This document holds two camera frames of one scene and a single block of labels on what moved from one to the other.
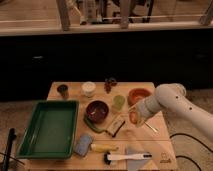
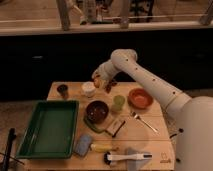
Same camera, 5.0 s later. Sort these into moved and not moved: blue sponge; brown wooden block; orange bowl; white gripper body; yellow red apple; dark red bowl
Moved: yellow red apple; white gripper body
Not moved: blue sponge; dark red bowl; orange bowl; brown wooden block
